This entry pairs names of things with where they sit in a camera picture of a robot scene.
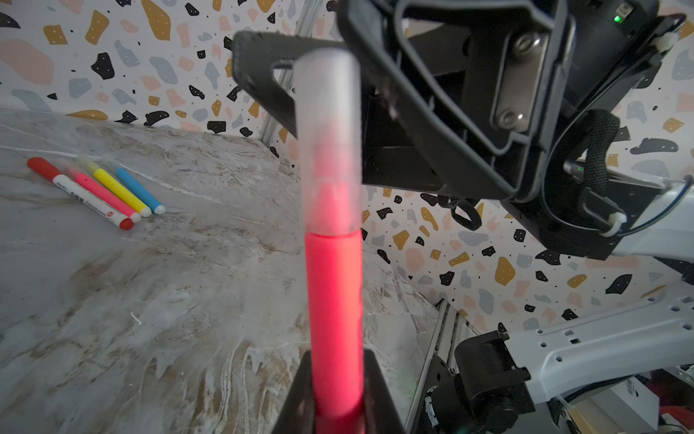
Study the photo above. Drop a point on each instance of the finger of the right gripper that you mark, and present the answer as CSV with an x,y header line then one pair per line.
x,y
460,98
255,57

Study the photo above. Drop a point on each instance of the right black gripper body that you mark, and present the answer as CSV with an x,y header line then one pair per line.
x,y
584,207

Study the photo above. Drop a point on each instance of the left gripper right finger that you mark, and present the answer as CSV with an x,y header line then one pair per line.
x,y
380,413

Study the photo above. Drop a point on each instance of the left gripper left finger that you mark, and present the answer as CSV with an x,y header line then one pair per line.
x,y
298,413

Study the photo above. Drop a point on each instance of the blue highlighter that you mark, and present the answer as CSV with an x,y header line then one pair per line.
x,y
135,187

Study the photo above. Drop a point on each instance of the yellow highlighter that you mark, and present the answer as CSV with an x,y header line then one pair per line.
x,y
115,187

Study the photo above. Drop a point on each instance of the pink highlighter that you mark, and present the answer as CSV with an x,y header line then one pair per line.
x,y
335,300
102,192

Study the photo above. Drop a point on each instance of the white marker pen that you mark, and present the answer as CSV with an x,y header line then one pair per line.
x,y
51,173

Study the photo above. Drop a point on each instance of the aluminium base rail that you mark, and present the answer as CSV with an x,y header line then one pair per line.
x,y
451,329

